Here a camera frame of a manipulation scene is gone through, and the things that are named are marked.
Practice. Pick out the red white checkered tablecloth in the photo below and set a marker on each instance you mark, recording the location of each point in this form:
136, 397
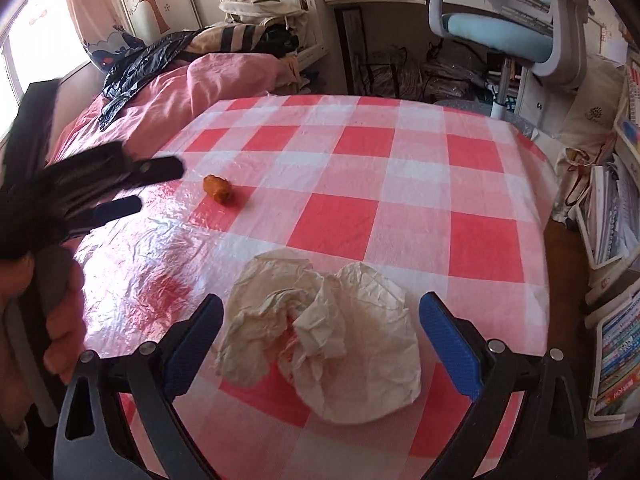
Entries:
480, 240

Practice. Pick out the white bookshelf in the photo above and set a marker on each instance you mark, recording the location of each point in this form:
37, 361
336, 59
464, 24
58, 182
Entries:
630, 120

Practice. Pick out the white tissue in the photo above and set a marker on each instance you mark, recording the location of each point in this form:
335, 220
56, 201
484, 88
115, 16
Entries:
350, 360

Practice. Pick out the orange snack wrapper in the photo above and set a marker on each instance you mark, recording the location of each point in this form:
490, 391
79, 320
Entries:
217, 187

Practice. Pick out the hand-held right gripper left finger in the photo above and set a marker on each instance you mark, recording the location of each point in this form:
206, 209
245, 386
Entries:
192, 345

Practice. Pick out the pink blanket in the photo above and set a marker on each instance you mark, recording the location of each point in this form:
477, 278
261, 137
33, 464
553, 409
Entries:
175, 100

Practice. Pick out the grey blue office chair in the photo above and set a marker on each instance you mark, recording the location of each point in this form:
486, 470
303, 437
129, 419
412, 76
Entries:
500, 30

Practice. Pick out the pile of colourful workbooks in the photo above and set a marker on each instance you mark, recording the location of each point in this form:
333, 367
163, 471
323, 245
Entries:
620, 360

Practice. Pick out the person's left hand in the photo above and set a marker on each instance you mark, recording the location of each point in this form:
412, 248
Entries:
70, 325

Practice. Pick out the cream canvas bag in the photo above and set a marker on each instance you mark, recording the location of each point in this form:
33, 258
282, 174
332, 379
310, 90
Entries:
260, 7

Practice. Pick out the clear plastic bag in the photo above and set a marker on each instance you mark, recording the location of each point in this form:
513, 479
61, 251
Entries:
392, 75
452, 77

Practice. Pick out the window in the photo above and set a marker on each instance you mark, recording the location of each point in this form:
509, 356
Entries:
40, 35

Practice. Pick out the stack of papers and books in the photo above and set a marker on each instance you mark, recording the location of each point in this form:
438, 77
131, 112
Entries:
607, 215

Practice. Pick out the beige dark striped cloth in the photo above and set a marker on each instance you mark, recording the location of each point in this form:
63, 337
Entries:
235, 37

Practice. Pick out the black shiny jacket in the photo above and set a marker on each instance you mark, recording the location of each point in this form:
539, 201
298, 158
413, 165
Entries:
130, 65

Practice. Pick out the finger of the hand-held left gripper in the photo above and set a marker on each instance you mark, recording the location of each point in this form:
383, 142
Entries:
117, 210
160, 169

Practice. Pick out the pink printed curtain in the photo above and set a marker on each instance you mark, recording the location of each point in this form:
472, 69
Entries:
100, 5

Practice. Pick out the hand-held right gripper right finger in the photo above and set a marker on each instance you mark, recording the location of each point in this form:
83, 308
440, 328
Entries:
450, 345

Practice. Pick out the cream tote bag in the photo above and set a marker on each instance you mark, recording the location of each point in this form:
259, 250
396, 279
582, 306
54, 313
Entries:
595, 105

